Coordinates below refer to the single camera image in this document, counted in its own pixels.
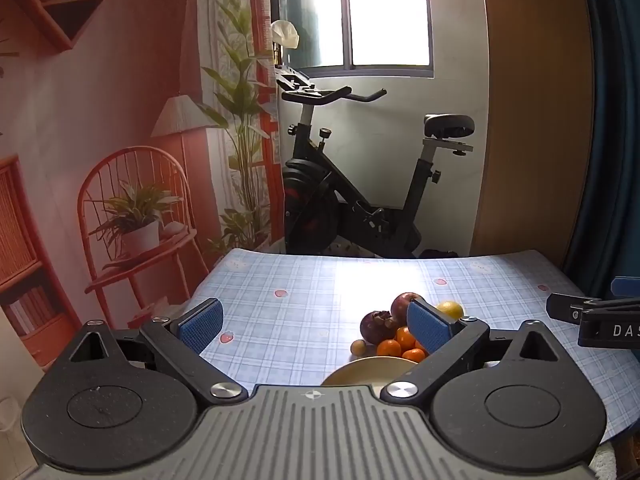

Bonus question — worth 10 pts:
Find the white crumpled cloth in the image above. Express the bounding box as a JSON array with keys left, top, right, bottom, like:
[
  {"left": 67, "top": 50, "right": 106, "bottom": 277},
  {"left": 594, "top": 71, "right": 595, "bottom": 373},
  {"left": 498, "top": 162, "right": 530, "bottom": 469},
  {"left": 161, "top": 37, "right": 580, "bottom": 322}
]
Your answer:
[{"left": 270, "top": 20, "right": 300, "bottom": 51}]

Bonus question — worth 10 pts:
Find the dark teal curtain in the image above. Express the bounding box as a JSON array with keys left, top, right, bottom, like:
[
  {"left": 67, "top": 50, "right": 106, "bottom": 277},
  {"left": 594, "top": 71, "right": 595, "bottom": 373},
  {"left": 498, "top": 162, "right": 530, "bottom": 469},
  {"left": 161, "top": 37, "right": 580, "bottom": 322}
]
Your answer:
[{"left": 562, "top": 0, "right": 640, "bottom": 306}]

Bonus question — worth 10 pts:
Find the red apple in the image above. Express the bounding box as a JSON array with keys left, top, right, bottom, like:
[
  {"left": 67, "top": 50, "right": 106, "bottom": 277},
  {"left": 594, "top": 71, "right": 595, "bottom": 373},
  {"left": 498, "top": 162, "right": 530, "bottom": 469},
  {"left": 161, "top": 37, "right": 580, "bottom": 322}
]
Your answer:
[{"left": 391, "top": 291, "right": 427, "bottom": 330}]

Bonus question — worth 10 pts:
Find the brown wooden panel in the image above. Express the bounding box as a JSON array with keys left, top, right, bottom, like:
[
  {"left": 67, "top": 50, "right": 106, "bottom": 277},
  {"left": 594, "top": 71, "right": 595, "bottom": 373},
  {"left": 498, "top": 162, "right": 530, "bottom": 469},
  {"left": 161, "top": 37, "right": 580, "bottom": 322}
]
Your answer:
[{"left": 470, "top": 0, "right": 596, "bottom": 261}]

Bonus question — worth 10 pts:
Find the pale fluffy rug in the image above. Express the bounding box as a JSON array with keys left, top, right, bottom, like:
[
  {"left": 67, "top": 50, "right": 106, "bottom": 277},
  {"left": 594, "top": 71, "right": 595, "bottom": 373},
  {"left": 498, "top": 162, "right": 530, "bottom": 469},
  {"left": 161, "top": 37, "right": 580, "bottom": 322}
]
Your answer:
[{"left": 592, "top": 442, "right": 623, "bottom": 480}]

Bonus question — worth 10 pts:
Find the cream round plate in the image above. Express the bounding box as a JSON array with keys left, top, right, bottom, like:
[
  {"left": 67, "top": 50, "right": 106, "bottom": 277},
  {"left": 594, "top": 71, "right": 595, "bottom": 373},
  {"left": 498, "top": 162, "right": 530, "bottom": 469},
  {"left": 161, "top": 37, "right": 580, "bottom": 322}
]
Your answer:
[{"left": 320, "top": 356, "right": 418, "bottom": 387}]

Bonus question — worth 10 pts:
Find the printed room wall poster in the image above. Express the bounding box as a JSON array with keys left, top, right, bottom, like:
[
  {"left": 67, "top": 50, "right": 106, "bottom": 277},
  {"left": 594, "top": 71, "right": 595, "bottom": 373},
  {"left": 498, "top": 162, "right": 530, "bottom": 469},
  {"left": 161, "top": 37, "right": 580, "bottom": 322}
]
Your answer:
[{"left": 0, "top": 0, "right": 286, "bottom": 376}]

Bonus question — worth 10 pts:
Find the black exercise bike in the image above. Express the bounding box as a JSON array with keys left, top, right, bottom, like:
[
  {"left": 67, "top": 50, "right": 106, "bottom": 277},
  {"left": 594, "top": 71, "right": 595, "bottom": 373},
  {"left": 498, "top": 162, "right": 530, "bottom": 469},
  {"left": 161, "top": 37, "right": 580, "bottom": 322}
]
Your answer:
[{"left": 272, "top": 72, "right": 476, "bottom": 260}]

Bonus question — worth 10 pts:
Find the dark purple mangosteen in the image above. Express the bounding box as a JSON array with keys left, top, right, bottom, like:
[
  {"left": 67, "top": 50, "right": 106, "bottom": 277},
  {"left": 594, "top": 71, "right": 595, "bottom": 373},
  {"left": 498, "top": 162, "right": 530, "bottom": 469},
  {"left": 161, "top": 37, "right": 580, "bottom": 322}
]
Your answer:
[{"left": 360, "top": 311, "right": 401, "bottom": 345}]

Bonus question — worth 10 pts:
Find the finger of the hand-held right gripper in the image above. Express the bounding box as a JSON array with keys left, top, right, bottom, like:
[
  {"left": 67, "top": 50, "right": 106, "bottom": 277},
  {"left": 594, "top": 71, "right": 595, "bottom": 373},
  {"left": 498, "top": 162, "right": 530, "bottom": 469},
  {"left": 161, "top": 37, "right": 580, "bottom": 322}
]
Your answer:
[{"left": 546, "top": 292, "right": 585, "bottom": 323}]

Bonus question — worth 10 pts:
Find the blue plaid tablecloth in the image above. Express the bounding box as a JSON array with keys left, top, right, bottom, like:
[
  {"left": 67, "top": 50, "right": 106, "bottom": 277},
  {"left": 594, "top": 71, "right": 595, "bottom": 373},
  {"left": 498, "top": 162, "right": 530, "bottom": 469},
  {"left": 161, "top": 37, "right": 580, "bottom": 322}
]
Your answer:
[{"left": 177, "top": 247, "right": 640, "bottom": 446}]

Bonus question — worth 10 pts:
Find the window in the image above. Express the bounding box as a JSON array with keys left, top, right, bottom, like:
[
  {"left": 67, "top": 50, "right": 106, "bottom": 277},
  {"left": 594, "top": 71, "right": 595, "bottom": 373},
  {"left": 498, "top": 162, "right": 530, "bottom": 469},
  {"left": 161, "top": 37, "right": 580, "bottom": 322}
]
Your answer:
[{"left": 270, "top": 0, "right": 435, "bottom": 78}]

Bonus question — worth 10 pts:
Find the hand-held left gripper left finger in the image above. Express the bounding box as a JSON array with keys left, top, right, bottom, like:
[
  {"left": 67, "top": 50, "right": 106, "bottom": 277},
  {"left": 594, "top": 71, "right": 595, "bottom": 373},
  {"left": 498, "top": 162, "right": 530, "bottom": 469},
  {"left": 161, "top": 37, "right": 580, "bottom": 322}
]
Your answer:
[{"left": 67, "top": 297, "right": 249, "bottom": 407}]

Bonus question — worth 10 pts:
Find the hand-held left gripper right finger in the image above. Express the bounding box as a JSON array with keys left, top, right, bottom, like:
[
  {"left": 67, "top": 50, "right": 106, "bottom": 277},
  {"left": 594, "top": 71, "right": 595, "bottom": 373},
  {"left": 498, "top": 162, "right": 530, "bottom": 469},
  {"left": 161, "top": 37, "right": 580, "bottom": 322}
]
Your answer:
[{"left": 379, "top": 299, "right": 562, "bottom": 408}]

